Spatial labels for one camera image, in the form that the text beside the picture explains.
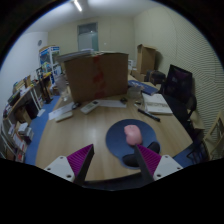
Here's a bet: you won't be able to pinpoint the blue mouse pad, black wrist rest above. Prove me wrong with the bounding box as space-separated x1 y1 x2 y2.
105 118 162 169

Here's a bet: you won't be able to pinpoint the ceiling tube light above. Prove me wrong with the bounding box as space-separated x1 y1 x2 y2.
72 0 84 13

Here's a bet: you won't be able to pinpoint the black bag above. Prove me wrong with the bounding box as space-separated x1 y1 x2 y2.
148 69 167 86

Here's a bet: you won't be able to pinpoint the white paper sheet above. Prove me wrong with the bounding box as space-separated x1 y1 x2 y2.
48 101 76 121
98 99 128 108

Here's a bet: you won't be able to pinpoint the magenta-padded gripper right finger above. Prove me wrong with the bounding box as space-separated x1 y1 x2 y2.
133 143 184 185

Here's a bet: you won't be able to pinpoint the large brown cardboard box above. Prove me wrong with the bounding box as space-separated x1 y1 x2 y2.
63 51 130 104

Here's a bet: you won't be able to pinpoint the blue folder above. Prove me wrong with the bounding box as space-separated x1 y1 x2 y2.
128 79 160 96

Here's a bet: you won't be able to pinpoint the pink computer mouse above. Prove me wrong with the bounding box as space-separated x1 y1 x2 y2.
123 124 144 147

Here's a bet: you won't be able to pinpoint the white open book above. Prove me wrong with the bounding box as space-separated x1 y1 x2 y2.
142 92 174 116

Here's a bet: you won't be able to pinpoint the white remote control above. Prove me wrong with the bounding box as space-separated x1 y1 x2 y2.
80 99 101 115

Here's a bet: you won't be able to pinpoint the black marker pen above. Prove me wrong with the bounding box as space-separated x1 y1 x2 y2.
137 107 161 123

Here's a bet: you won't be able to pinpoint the black monitor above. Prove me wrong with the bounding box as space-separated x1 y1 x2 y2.
165 64 193 105

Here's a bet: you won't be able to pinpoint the cluttered shelf unit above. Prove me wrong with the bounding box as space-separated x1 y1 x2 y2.
0 113 36 164

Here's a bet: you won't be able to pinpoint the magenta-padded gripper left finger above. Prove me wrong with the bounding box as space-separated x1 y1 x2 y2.
44 143 96 187

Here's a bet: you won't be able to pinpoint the grey door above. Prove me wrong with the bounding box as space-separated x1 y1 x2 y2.
77 22 100 52

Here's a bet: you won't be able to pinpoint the blue and white display cabinet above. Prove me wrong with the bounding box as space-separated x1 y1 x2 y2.
38 45 63 78

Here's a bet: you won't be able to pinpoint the small open cardboard box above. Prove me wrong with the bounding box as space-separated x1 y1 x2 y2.
135 43 158 75

